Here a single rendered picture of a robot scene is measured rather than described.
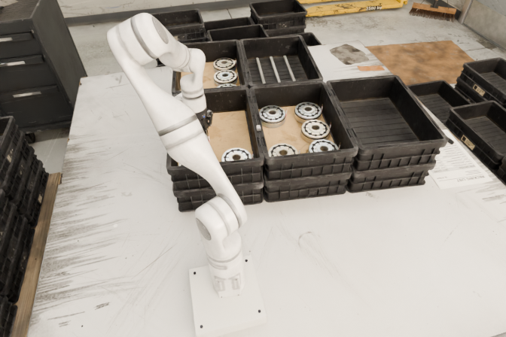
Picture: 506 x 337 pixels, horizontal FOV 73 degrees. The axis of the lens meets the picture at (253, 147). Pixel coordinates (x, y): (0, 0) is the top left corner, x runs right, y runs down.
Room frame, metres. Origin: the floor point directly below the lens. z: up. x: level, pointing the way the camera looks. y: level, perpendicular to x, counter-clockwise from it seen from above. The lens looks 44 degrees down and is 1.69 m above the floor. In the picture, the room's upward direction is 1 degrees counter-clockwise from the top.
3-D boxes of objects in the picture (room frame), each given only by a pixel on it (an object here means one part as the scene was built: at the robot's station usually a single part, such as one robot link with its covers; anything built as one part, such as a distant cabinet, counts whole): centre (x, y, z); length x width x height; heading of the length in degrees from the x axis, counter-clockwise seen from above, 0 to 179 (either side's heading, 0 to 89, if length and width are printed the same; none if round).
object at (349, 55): (1.77, -0.55, 0.71); 0.22 x 0.19 x 0.01; 13
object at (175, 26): (2.53, 0.57, 0.37); 0.40 x 0.30 x 0.45; 103
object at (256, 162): (0.91, 0.14, 0.92); 0.40 x 0.30 x 0.02; 7
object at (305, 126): (0.95, -0.23, 0.86); 0.10 x 0.10 x 0.01
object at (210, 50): (1.30, 0.18, 0.87); 0.40 x 0.30 x 0.11; 7
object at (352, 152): (0.94, -0.16, 0.92); 0.40 x 0.30 x 0.02; 7
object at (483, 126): (1.38, -1.30, 0.31); 0.40 x 0.30 x 0.34; 13
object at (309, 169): (0.94, -0.16, 0.87); 0.40 x 0.30 x 0.11; 7
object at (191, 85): (0.92, 0.18, 1.12); 0.09 x 0.07 x 0.15; 81
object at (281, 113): (1.04, -0.08, 0.86); 0.10 x 0.10 x 0.01
